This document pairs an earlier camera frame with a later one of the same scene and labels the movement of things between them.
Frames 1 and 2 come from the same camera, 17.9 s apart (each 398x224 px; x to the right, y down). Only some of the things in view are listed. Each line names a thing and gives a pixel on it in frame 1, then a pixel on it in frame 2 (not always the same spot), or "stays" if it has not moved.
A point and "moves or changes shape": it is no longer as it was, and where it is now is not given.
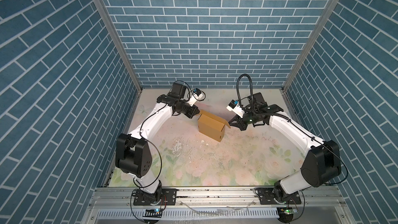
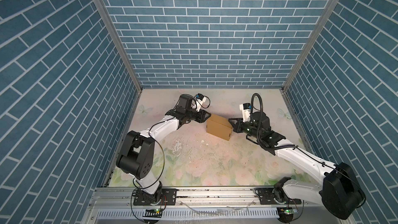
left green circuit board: x=153 y=212 stays
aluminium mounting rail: x=120 y=198 stays
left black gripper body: x=184 y=108 -> x=197 y=116
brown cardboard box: x=211 y=126 moves or changes shape
